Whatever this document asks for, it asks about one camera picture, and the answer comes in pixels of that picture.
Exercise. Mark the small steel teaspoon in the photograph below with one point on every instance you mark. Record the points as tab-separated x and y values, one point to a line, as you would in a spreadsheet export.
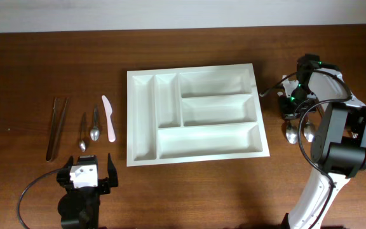
82	143

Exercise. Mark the white plastic cutlery tray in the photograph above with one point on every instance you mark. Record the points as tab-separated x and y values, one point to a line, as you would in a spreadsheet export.
194	114

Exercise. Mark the steel kitchen tongs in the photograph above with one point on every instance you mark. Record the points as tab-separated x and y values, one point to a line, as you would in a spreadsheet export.
55	130

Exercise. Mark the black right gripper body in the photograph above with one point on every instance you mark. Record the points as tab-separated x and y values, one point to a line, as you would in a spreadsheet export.
288	115

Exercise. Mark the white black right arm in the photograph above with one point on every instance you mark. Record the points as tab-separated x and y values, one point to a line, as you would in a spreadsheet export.
338	147

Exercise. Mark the steel teaspoon wide handle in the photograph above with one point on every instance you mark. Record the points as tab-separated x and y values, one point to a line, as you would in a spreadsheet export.
95	132

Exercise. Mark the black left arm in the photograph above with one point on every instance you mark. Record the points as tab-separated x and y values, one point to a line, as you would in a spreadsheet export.
79	207

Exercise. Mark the large steel spoon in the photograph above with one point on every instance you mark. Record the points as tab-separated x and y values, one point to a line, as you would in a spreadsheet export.
309	131
291	133

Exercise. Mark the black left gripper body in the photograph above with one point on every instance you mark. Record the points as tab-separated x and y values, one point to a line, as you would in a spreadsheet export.
105	186

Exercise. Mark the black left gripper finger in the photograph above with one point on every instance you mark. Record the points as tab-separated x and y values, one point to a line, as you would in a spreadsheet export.
112	172
69	163

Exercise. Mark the white plastic knife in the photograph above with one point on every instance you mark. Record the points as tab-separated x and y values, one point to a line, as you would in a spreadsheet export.
108	112

